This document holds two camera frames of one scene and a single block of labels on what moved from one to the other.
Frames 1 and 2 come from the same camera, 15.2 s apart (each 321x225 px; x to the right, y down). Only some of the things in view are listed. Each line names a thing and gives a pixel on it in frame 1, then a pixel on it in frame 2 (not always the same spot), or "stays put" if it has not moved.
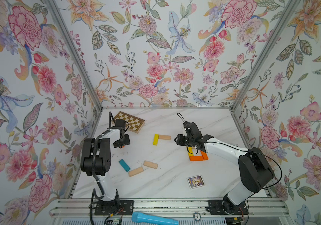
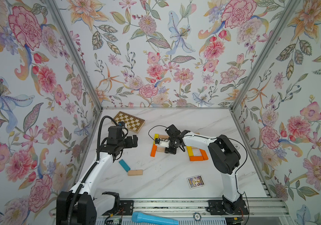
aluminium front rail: (258, 207) stays put
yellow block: (189, 154) stays put
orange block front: (194, 158) stays put
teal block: (124, 165) stays put
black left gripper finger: (123, 140) to (135, 140)
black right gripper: (179, 139) to (168, 150)
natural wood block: (150, 164) to (160, 149)
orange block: (204, 155) stays put
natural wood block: (164, 137) stays put
